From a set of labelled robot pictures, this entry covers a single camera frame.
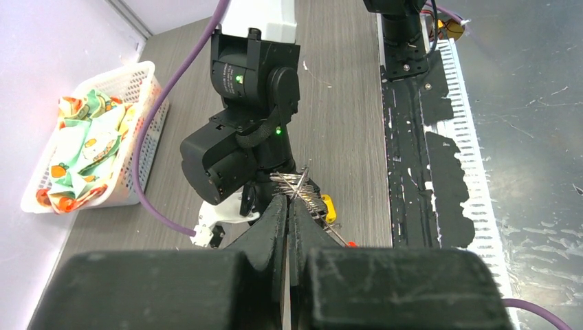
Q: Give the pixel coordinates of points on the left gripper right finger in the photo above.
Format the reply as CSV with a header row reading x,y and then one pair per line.
x,y
335,287

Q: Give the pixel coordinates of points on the key with yellow tag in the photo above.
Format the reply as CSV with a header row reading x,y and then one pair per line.
x,y
330,212

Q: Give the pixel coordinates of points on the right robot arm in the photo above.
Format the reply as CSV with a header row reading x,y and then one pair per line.
x,y
254,59

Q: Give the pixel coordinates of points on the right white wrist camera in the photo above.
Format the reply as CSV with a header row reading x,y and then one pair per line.
x,y
209,231

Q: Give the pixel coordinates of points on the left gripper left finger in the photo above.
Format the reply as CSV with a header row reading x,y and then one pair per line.
x,y
237,287

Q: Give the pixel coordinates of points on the colourful patterned cloth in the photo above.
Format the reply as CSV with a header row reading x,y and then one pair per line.
x,y
90,132

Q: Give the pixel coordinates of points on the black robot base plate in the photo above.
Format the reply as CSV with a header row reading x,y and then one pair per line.
x,y
426,183

